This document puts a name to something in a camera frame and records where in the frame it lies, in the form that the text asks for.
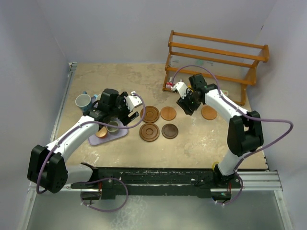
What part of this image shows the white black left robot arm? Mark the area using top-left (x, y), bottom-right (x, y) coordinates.
top-left (27, 89), bottom-right (145, 194)

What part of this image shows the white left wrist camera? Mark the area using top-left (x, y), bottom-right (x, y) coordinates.
top-left (125, 91), bottom-right (143, 112)

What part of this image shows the olive green cup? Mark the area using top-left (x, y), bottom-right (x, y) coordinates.
top-left (106, 120), bottom-right (119, 135)

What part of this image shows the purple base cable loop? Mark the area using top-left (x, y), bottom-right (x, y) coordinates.
top-left (80, 177), bottom-right (130, 212)

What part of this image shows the wooden shelf rack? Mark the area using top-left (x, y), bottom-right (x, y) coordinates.
top-left (162, 31), bottom-right (270, 105)

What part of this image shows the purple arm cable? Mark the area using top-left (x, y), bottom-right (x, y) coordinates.
top-left (170, 65), bottom-right (294, 207)
top-left (35, 92), bottom-right (146, 195)

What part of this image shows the red white box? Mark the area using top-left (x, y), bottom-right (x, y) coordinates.
top-left (165, 82), bottom-right (173, 90)

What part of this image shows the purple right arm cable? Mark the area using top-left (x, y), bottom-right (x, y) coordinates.
top-left (170, 65), bottom-right (294, 207)

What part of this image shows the dark walnut coaster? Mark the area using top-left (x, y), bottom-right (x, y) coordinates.
top-left (162, 123), bottom-right (178, 139)

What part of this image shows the green white box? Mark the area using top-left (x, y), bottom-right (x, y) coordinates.
top-left (221, 90), bottom-right (229, 97)

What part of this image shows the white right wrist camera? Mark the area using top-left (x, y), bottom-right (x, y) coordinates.
top-left (171, 81), bottom-right (188, 99)

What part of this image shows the large blue mug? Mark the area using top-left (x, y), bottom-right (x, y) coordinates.
top-left (75, 91), bottom-right (92, 113)

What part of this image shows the large brown grooved coaster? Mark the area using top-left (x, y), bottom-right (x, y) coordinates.
top-left (139, 123), bottom-right (160, 142)

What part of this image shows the large brown ringed coaster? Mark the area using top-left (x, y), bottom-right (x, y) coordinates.
top-left (142, 106), bottom-right (160, 123)

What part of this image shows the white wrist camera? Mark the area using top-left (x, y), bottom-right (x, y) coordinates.
top-left (125, 91), bottom-right (143, 112)
top-left (171, 81), bottom-right (188, 99)

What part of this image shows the orange brown cup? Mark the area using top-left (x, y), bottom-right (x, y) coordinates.
top-left (95, 127), bottom-right (108, 139)

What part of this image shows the yellow tape roll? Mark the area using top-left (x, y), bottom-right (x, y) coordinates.
top-left (212, 161), bottom-right (219, 171)

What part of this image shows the light orange wood coaster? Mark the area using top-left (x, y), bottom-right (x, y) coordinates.
top-left (201, 105), bottom-right (217, 120)

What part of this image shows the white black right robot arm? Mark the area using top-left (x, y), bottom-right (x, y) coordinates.
top-left (171, 74), bottom-right (264, 187)

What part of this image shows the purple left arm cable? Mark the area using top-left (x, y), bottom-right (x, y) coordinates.
top-left (35, 92), bottom-right (146, 195)

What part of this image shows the lavender plastic tray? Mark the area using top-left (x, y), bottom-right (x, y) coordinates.
top-left (88, 129), bottom-right (128, 146)

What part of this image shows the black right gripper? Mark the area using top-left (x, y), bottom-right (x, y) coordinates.
top-left (177, 88), bottom-right (201, 115)

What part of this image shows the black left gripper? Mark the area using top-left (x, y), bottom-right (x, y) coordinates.
top-left (109, 92), bottom-right (138, 125)

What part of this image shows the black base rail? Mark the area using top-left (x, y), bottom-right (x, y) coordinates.
top-left (71, 167), bottom-right (242, 199)

